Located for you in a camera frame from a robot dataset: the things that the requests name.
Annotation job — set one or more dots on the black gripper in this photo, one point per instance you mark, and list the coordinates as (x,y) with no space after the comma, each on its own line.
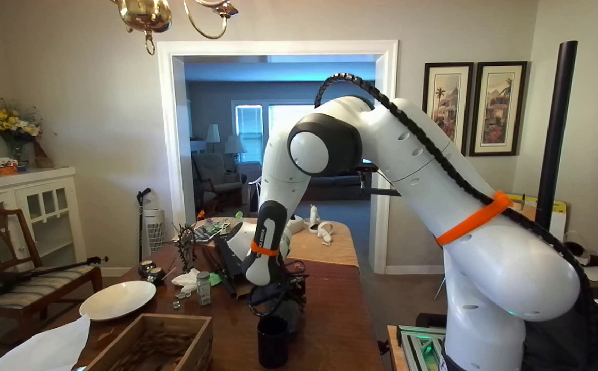
(285,293)

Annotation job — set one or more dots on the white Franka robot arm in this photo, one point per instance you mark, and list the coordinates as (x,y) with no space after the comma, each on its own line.
(506,275)

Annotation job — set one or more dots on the black mug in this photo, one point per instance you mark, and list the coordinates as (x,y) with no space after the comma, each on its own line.
(273,342)

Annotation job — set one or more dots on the long black case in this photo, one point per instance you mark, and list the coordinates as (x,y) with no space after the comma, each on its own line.
(229,265)

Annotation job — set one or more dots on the green paper packet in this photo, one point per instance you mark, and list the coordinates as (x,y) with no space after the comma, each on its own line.
(214,279)

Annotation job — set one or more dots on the small white figurine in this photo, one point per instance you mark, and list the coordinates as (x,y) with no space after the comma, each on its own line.
(323,233)

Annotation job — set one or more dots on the small clear bottle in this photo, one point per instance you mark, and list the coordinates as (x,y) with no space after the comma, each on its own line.
(204,292)

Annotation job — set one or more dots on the colourful packet pile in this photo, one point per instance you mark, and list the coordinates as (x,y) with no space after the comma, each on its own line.
(218,226)

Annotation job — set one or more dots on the crumpled white tissue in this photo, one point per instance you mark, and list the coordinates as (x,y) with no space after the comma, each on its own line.
(188,279)

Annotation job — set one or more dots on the wooden crate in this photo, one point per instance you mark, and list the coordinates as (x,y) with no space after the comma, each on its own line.
(199,347)

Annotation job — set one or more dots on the dark metal plant figure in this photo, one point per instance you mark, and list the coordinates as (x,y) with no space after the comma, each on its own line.
(185,239)

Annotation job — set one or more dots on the small black device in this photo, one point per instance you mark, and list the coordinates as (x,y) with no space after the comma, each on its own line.
(150,272)

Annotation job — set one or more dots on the grey armchair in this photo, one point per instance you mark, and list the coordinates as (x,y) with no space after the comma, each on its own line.
(213,177)

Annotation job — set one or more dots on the white ribbed bin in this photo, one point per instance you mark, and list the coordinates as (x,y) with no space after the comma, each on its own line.
(155,233)

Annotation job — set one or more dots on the green framed panel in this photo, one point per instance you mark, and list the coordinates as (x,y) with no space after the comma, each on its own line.
(419,347)

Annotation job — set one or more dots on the thin black floor stand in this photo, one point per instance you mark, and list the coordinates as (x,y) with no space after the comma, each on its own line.
(140,219)

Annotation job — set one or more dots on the white plate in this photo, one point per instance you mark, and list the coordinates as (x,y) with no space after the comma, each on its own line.
(115,299)

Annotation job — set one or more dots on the white table lamp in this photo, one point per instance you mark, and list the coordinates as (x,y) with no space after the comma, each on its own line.
(213,135)

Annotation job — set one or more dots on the dark wooden chair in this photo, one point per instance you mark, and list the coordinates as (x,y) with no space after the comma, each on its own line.
(73,279)

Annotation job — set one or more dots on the white napkin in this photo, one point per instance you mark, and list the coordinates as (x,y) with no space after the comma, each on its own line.
(43,352)

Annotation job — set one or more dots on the yellow white box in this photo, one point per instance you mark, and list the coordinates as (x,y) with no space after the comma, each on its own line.
(559,207)

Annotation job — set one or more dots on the black fabric cover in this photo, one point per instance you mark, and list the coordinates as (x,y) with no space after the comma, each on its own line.
(574,347)

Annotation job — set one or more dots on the white cabinet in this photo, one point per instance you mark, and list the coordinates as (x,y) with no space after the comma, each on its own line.
(11,184)

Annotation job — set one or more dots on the black telephone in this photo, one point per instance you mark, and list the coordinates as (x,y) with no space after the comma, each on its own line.
(586,256)

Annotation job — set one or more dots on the brass chandelier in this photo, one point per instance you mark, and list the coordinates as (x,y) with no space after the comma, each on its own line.
(145,13)

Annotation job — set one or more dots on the yellow flowers in vase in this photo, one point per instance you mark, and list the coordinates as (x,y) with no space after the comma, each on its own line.
(11,123)

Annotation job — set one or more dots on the black vertical pole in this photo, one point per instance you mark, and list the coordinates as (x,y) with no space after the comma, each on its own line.
(559,103)

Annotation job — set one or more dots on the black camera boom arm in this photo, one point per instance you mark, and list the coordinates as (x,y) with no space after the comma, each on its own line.
(383,193)

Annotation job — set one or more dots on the white door frame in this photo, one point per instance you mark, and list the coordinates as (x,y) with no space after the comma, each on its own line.
(167,137)

